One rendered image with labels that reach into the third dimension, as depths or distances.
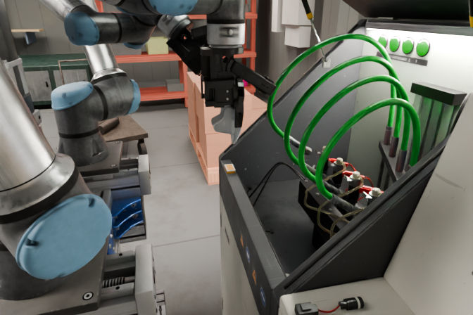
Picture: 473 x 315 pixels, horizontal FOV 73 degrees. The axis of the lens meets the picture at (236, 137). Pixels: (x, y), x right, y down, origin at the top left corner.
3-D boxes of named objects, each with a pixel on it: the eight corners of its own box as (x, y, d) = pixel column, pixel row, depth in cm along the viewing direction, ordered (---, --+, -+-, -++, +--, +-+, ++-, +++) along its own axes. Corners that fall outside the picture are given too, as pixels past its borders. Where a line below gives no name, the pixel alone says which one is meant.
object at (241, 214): (220, 196, 127) (219, 159, 121) (231, 195, 127) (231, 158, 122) (268, 343, 70) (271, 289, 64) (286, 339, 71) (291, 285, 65)
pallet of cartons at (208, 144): (262, 128, 432) (264, 67, 401) (299, 176, 305) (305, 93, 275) (188, 133, 415) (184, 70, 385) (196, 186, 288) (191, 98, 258)
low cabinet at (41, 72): (105, 86, 680) (101, 52, 654) (95, 106, 532) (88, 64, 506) (12, 91, 637) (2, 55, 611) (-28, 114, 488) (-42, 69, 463)
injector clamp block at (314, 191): (295, 219, 106) (299, 179, 100) (324, 215, 108) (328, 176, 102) (351, 305, 75) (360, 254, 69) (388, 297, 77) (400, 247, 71)
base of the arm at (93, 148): (52, 169, 94) (45, 138, 90) (64, 150, 108) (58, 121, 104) (106, 163, 98) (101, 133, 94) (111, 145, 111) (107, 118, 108)
